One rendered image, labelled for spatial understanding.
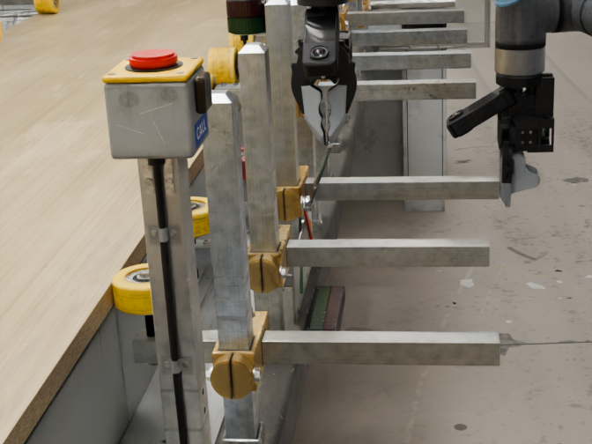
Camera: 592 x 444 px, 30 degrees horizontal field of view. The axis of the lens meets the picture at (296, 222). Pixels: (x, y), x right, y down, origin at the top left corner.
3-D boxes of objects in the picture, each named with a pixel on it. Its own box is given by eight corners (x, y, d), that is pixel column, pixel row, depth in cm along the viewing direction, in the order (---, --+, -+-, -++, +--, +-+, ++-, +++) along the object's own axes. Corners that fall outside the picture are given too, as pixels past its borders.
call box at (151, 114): (210, 144, 96) (203, 55, 94) (195, 167, 90) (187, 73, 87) (132, 144, 97) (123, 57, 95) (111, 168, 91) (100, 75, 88)
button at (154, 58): (183, 67, 93) (181, 47, 92) (173, 77, 89) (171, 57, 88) (136, 68, 93) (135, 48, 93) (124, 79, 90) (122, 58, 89)
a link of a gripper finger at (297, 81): (326, 111, 156) (325, 50, 153) (325, 114, 154) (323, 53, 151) (293, 111, 156) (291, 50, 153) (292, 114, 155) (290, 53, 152)
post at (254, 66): (286, 372, 159) (268, 40, 143) (284, 383, 156) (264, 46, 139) (262, 372, 160) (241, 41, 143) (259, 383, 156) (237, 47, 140)
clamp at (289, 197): (310, 194, 184) (308, 165, 182) (301, 222, 171) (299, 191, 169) (277, 194, 184) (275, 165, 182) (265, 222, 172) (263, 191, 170)
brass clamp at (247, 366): (275, 347, 138) (272, 310, 136) (259, 401, 125) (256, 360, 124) (226, 346, 139) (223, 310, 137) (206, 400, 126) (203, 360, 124)
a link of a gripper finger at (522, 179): (539, 212, 172) (541, 155, 168) (500, 212, 172) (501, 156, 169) (537, 205, 175) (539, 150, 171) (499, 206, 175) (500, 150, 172)
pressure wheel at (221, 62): (236, 39, 223) (232, 66, 218) (241, 67, 229) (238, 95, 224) (207, 39, 224) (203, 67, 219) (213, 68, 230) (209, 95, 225)
